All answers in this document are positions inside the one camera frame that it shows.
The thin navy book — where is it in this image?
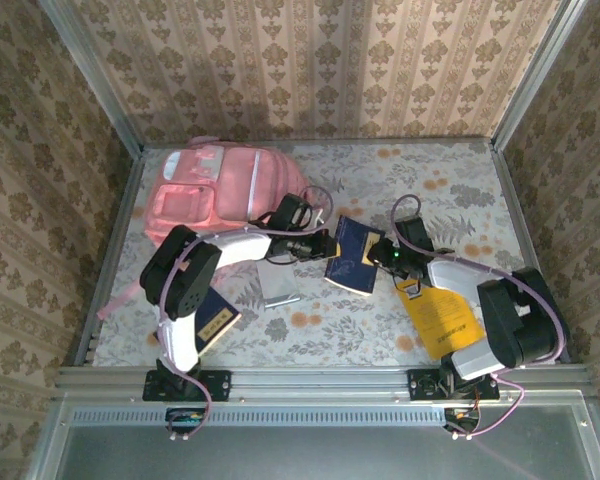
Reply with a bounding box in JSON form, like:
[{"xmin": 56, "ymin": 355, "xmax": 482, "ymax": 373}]
[{"xmin": 323, "ymin": 214, "xmax": 386, "ymax": 297}]

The pink school backpack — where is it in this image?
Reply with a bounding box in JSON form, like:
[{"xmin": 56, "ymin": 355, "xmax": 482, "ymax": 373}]
[{"xmin": 97, "ymin": 137, "xmax": 314, "ymax": 321}]

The yellow paperback book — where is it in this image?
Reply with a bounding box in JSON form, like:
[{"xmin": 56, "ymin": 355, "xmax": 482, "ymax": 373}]
[{"xmin": 395, "ymin": 278, "xmax": 486, "ymax": 361}]

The thick navy book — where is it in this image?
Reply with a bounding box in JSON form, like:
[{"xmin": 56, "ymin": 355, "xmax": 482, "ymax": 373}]
[{"xmin": 152, "ymin": 289, "xmax": 242, "ymax": 357}]

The slotted metal strip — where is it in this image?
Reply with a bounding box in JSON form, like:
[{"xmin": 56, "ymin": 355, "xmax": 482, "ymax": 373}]
[{"xmin": 72, "ymin": 407, "xmax": 449, "ymax": 427}]

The grey metal sheet panel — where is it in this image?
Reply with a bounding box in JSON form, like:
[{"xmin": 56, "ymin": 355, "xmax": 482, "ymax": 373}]
[{"xmin": 29, "ymin": 392, "xmax": 600, "ymax": 480}]

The thin aluminium table edge rail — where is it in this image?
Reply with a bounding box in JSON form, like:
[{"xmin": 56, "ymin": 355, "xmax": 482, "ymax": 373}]
[{"xmin": 142, "ymin": 135, "xmax": 496, "ymax": 149}]

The wide aluminium frame rail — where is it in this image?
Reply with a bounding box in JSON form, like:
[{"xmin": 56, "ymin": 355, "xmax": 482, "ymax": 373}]
[{"xmin": 54, "ymin": 364, "xmax": 594, "ymax": 401}]

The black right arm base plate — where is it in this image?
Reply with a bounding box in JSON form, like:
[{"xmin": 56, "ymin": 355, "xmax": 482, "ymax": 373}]
[{"xmin": 407, "ymin": 368, "xmax": 501, "ymax": 401}]

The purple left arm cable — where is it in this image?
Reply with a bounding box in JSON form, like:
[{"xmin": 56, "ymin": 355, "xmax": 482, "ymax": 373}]
[{"xmin": 159, "ymin": 185, "xmax": 335, "ymax": 441}]

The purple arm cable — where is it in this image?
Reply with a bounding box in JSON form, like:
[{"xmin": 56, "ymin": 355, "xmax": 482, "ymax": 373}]
[
  {"xmin": 159, "ymin": 185, "xmax": 335, "ymax": 441},
  {"xmin": 390, "ymin": 193, "xmax": 567, "ymax": 441}
]

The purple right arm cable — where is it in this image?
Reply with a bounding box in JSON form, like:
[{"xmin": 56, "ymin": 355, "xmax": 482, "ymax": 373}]
[{"xmin": 390, "ymin": 193, "xmax": 567, "ymax": 441}]

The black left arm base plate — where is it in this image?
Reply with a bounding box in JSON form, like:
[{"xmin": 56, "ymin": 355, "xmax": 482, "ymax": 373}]
[{"xmin": 143, "ymin": 368, "xmax": 231, "ymax": 403}]

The black cable connector plug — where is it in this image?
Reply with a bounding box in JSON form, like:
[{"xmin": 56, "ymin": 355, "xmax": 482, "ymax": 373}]
[
  {"xmin": 165, "ymin": 407, "xmax": 206, "ymax": 442},
  {"xmin": 443, "ymin": 405, "xmax": 482, "ymax": 442}
]

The aluminium frame post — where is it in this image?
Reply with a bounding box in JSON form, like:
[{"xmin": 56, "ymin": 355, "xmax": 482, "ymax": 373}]
[
  {"xmin": 489, "ymin": 0, "xmax": 589, "ymax": 151},
  {"xmin": 38, "ymin": 0, "xmax": 146, "ymax": 156}
]

